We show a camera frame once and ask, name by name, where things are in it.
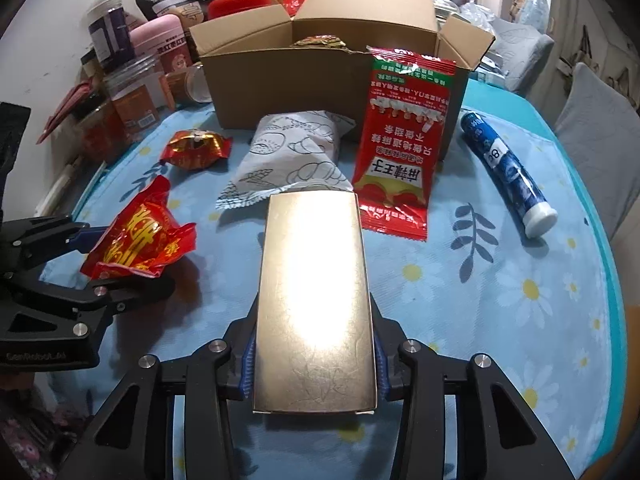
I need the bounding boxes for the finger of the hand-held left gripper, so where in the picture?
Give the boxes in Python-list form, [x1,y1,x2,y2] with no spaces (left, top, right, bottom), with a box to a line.
[0,275,177,337]
[0,214,111,275]

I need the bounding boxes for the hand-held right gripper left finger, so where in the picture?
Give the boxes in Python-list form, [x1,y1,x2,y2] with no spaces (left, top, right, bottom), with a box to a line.
[57,304,261,480]

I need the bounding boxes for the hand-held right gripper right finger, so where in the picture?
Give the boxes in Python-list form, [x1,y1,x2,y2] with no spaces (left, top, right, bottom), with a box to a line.
[370,296,576,480]

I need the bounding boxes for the red gold-print snack packet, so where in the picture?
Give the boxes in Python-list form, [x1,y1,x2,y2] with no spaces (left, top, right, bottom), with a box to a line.
[80,176,197,281]

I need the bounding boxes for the shiny gold box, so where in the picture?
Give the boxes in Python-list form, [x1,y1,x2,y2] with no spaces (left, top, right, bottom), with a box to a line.
[251,191,378,416]

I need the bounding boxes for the red and green snack packet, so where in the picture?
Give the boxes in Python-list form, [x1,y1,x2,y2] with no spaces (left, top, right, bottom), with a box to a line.
[351,45,457,242]

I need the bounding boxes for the blue tube with white cap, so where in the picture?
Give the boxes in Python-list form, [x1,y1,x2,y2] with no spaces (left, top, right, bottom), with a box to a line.
[460,111,558,239]

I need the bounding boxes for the brown cardboard box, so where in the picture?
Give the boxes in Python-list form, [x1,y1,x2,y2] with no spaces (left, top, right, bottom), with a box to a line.
[189,0,496,133]

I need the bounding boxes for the dark floral cloth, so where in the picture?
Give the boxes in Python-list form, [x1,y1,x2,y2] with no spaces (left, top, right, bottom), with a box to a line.
[0,385,96,480]

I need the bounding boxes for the jar with dark red contents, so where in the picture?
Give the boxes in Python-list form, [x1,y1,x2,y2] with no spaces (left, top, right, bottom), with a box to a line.
[75,100,131,163]

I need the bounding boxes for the blue floral tablecloth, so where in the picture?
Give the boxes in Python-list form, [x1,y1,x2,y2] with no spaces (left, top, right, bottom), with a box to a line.
[40,92,631,480]

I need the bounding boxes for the dark red sachet packet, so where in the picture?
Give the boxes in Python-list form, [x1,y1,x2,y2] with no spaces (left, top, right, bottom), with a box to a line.
[37,77,101,143]

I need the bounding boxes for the small red gold candy packet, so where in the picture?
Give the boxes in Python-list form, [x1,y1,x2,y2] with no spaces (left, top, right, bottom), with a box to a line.
[159,129,233,172]

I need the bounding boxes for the clear jar with orange label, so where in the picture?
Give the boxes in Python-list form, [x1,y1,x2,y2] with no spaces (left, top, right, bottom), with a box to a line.
[103,57,168,136]

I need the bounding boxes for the brown jar with black lid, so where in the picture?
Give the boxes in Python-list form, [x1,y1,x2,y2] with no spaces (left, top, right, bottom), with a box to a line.
[80,47,108,81]

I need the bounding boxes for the small brown jar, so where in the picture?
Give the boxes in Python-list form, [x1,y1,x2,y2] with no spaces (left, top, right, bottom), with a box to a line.
[167,62,211,106]

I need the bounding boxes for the dark jar with white lid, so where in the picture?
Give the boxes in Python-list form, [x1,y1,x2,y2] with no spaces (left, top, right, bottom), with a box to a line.
[86,1,137,68]

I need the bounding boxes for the white bread-print snack packet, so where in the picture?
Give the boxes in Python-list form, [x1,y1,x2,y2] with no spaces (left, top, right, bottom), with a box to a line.
[215,109,357,211]

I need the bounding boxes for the red canister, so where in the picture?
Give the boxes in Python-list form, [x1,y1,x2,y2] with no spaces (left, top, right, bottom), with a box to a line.
[207,0,273,21]

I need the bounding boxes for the crinkled colourful snack packet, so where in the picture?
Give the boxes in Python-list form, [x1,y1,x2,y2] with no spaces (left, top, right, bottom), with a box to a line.
[292,34,351,50]

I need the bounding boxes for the grey covered chair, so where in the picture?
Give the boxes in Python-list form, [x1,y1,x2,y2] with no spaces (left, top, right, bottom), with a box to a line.
[552,62,640,196]

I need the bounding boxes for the grey covered sofa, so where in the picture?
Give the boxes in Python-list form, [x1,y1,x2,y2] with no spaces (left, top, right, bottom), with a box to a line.
[480,15,556,96]

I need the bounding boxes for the clear plastic bag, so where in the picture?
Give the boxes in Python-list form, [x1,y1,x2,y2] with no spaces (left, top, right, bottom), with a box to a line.
[432,0,501,26]

